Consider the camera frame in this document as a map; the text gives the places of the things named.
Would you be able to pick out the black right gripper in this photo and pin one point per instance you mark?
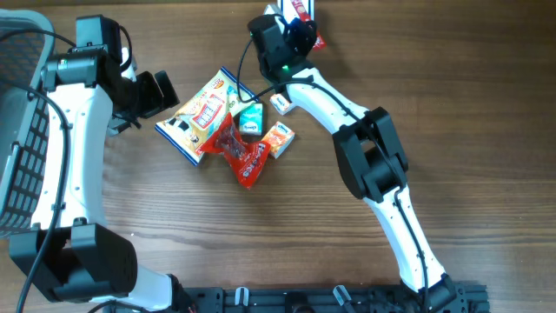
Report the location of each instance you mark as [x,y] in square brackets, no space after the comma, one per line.
[301,28]

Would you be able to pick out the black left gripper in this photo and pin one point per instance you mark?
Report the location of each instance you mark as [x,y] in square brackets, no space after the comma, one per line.
[155,99]

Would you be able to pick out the red chocolate wafer bar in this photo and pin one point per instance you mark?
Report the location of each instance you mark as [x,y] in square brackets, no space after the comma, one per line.
[319,43]

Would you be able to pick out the blue yellow snack bag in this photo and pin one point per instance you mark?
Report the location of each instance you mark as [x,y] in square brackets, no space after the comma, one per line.
[196,121]

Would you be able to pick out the small orange box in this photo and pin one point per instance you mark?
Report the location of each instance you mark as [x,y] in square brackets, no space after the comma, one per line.
[279,137]
[281,104]

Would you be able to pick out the small teal box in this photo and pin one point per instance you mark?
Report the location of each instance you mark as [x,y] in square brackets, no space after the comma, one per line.
[251,120]

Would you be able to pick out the red candy bag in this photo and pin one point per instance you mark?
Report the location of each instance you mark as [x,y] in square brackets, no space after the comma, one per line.
[245,159]

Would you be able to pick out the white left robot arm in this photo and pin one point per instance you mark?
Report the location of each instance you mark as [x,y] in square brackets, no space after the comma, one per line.
[69,254]

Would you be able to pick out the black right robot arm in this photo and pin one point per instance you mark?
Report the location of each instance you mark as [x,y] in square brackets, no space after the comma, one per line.
[370,157]

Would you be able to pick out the white barcode scanner box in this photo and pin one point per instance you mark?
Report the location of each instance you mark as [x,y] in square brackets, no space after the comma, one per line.
[291,9]

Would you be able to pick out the grey plastic shopping basket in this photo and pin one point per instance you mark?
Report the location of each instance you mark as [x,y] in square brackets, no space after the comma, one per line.
[24,129]

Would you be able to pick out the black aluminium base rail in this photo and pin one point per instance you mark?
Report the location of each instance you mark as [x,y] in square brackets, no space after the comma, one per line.
[304,300]

